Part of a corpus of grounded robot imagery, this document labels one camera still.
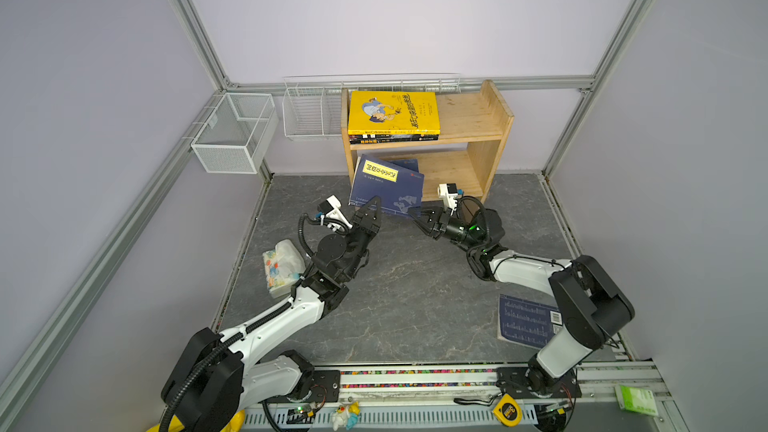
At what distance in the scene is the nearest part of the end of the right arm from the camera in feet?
2.32

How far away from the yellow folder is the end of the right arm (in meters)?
0.20

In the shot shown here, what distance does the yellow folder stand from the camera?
2.20 ft
